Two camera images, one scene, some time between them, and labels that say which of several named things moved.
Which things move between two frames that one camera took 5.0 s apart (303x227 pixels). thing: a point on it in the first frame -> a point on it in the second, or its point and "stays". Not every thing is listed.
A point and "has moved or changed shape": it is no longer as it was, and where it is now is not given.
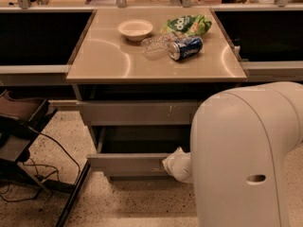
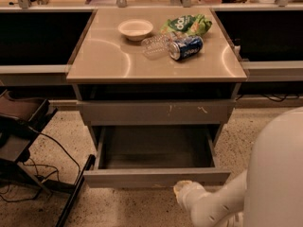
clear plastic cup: (156, 46) stays
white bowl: (134, 29) stays
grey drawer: (138, 150) has moved or changed shape
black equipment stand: (21, 119) stays
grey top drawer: (136, 113) stays
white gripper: (180, 166) -> (188, 191)
